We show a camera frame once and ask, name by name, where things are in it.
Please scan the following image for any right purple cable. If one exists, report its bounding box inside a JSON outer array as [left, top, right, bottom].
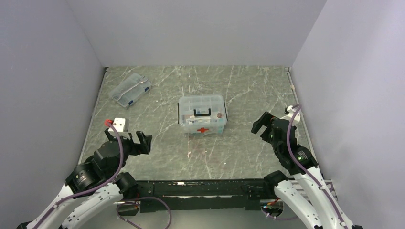
[[260, 104, 349, 229]]

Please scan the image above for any clear medicine kit box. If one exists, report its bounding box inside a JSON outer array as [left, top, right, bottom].
[[177, 94, 228, 135]]

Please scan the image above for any black front rail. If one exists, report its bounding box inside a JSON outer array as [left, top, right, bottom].
[[118, 178, 284, 216]]

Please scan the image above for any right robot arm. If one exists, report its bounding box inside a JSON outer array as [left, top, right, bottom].
[[251, 112, 362, 229]]

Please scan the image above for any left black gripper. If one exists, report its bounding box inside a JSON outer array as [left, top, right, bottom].
[[106, 128, 152, 177]]

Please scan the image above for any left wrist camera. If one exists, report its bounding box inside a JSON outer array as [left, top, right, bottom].
[[104, 118, 130, 139]]

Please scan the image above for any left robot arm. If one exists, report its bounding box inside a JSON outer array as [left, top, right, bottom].
[[17, 129, 153, 229]]

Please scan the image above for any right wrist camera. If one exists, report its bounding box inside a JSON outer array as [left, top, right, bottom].
[[282, 105, 301, 125]]

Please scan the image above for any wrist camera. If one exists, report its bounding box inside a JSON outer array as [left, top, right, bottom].
[[282, 105, 301, 125], [104, 118, 130, 139]]

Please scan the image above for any clear box with blue latches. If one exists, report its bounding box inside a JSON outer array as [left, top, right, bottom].
[[108, 73, 152, 109]]

